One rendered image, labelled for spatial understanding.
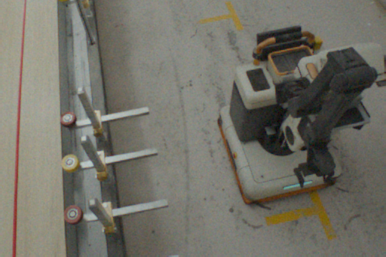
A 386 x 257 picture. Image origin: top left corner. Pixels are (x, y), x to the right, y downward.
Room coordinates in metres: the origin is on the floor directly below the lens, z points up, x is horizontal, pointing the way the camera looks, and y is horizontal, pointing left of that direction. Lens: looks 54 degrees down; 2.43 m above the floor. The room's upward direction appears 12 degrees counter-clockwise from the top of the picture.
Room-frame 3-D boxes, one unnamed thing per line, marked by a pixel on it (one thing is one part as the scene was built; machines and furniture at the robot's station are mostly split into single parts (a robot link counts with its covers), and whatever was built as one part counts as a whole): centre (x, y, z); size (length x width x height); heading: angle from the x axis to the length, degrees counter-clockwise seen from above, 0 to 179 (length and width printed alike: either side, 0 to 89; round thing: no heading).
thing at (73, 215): (0.53, 0.42, 0.85); 0.08 x 0.08 x 0.11
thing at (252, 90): (1.06, -0.80, 0.59); 0.55 x 0.34 x 0.83; 90
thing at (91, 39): (1.72, 0.28, 0.93); 0.05 x 0.05 x 0.45; 0
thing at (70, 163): (0.78, 0.42, 0.85); 0.08 x 0.08 x 0.11
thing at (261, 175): (0.97, -0.80, 0.16); 0.67 x 0.64 x 0.25; 0
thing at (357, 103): (0.68, -0.80, 0.99); 0.28 x 0.16 x 0.22; 90
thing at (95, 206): (0.49, 0.28, 0.87); 0.04 x 0.04 x 0.48; 0
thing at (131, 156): (0.78, 0.22, 0.83); 0.43 x 0.03 x 0.04; 90
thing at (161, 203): (0.53, 0.22, 0.80); 0.43 x 0.03 x 0.04; 90
